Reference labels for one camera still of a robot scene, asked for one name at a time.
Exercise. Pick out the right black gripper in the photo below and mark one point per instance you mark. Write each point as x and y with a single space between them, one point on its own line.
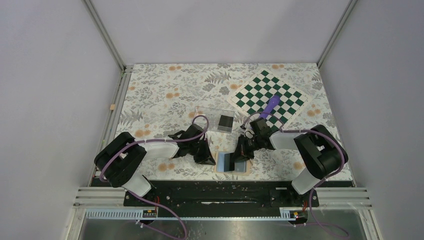
242 153

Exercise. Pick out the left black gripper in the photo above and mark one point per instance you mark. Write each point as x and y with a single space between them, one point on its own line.
206 154

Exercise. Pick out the blue credit card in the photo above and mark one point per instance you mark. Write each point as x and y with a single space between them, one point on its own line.
220 162

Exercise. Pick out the tan leather card holder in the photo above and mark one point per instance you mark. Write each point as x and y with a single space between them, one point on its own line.
234 173

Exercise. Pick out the clear plastic box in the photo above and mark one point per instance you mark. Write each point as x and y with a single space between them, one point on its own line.
213 116

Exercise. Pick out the purple marker pen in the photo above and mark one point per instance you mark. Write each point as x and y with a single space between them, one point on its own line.
272 103

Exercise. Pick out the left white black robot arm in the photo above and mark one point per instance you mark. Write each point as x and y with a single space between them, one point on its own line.
119 160

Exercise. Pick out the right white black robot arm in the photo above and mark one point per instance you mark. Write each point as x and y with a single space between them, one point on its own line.
321 153

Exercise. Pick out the floral patterned table mat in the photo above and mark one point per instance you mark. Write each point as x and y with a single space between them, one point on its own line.
161 99

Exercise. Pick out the green white checkered board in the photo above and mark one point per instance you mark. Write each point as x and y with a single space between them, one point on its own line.
254 96

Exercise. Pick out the aluminium frame rail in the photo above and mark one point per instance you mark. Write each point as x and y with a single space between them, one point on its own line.
99 197

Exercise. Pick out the white slotted cable duct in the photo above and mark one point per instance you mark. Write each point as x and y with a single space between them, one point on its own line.
148 214

